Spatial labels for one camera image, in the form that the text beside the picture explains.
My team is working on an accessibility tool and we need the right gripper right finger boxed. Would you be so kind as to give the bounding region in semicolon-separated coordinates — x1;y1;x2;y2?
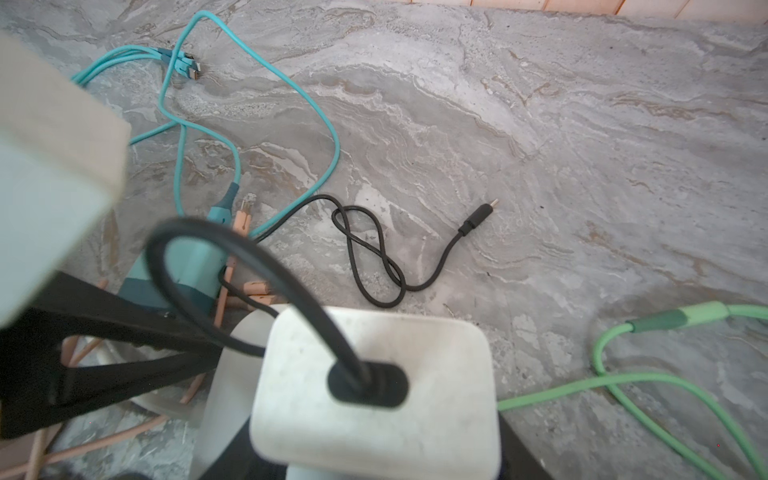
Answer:
498;413;552;480

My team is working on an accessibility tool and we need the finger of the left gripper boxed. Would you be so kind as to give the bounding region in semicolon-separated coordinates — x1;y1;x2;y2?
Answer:
0;271;224;440

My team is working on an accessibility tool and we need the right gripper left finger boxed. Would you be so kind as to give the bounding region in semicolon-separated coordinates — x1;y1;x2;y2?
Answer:
201;420;287;480

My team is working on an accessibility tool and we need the white USB charger black cable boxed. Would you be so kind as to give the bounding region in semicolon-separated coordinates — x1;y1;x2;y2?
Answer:
248;304;502;480

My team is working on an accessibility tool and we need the teal charger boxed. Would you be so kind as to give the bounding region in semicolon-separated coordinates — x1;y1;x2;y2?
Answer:
116;182;241;316

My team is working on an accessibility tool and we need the white power strip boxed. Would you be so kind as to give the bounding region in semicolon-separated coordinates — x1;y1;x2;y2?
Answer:
189;349;263;479

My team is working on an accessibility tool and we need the salmon pink USB cable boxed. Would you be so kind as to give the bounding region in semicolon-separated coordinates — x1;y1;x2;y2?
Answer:
0;191;283;480

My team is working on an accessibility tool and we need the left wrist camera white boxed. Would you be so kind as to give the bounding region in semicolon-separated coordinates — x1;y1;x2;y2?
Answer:
1;34;131;327

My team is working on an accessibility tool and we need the green cable bundle right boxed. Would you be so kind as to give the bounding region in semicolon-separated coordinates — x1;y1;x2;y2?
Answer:
496;301;768;480

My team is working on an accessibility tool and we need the teal USB cable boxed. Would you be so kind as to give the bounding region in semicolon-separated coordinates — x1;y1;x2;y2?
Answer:
70;10;342;241

